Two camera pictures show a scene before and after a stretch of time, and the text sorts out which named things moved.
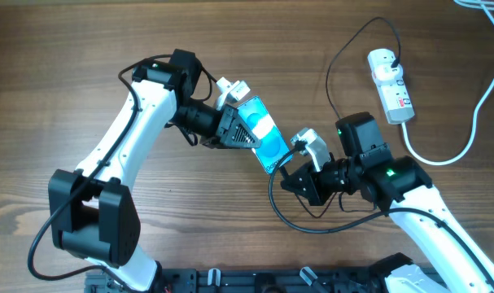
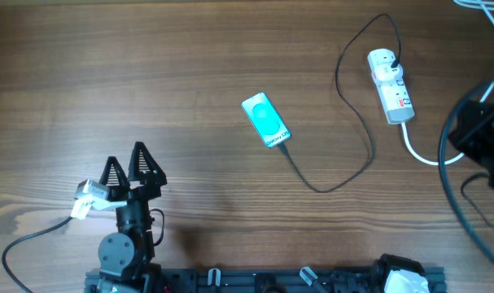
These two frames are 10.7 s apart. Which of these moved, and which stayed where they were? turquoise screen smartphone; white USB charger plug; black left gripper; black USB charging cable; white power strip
Moved: black left gripper; turquoise screen smartphone; black USB charging cable
Stayed: white USB charger plug; white power strip
